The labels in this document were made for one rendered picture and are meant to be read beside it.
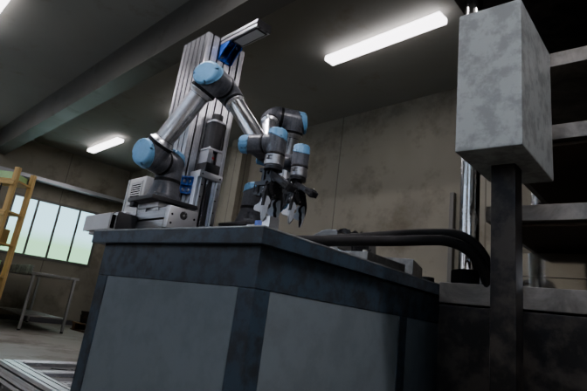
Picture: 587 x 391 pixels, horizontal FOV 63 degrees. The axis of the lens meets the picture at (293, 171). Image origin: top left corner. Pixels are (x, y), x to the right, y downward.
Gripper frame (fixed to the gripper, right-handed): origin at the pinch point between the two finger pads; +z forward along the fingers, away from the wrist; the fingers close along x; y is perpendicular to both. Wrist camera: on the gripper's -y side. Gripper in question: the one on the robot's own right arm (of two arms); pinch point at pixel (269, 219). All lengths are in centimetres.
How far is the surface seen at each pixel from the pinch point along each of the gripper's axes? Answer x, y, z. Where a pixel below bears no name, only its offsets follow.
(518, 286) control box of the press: 0, -84, 18
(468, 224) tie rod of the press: -22, -63, -2
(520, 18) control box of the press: 13, -88, -46
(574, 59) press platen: -28, -93, -55
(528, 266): -64, -70, 4
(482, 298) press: -17, -69, 20
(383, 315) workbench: -3, -46, 28
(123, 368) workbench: 50, -6, 50
